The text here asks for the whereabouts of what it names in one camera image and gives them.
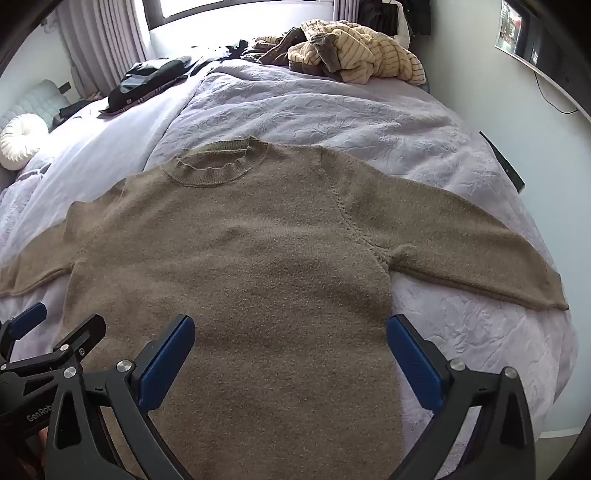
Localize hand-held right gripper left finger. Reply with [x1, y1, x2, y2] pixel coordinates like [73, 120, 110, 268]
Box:
[45, 315, 197, 480]

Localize white round cushion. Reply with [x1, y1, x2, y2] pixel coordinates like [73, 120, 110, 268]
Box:
[0, 114, 49, 171]

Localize window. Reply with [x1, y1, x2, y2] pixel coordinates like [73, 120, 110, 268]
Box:
[141, 0, 340, 33]

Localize black flat panel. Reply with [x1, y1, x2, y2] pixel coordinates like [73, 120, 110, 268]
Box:
[479, 131, 526, 193]

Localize brown knitted sweater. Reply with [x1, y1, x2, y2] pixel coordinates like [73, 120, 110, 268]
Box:
[0, 136, 570, 480]

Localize beige striped garment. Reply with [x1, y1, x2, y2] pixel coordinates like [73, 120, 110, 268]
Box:
[287, 19, 426, 85]

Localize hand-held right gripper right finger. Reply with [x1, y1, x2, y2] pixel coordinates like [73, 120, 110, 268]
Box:
[387, 315, 536, 480]

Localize dark brown garment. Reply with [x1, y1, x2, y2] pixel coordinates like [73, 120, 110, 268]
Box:
[242, 28, 342, 72]

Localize black cable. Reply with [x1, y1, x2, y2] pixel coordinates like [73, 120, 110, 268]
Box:
[534, 69, 579, 114]

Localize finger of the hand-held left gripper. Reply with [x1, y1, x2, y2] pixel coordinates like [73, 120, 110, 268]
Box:
[50, 315, 107, 371]
[0, 302, 48, 365]

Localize grey quilted headboard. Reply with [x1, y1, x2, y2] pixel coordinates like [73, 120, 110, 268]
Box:
[0, 79, 72, 134]

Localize folded black clothes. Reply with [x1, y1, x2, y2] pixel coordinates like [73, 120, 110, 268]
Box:
[99, 56, 192, 114]

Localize lavender embossed blanket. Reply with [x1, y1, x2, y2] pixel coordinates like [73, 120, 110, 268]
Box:
[145, 62, 580, 439]

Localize black garment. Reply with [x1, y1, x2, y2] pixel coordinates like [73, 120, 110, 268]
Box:
[51, 99, 109, 130]
[189, 41, 252, 75]

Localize black hanging jacket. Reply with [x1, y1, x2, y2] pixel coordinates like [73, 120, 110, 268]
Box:
[358, 0, 432, 42]

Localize wall-mounted monitor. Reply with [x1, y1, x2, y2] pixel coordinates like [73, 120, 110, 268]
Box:
[494, 0, 591, 114]

